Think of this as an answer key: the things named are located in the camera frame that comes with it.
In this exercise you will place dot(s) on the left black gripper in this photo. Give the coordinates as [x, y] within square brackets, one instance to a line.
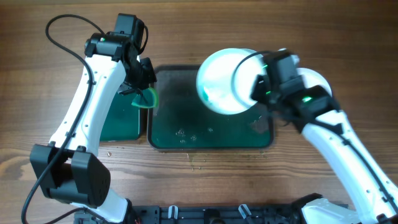
[148, 76]

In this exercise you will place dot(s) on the small green water tray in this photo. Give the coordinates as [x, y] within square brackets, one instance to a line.
[124, 122]

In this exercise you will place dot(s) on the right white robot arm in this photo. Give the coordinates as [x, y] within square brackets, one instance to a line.
[307, 101]

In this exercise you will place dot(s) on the white plate stained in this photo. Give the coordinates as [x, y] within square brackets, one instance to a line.
[312, 78]
[225, 80]

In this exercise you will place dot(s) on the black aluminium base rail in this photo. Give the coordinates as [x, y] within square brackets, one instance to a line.
[268, 214]

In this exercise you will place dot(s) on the large dark serving tray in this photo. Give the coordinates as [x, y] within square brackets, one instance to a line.
[182, 122]

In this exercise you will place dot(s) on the green yellow sponge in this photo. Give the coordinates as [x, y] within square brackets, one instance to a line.
[146, 99]

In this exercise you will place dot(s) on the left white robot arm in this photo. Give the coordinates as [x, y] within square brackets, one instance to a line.
[67, 168]

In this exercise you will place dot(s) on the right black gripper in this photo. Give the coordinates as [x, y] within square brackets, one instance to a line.
[258, 95]

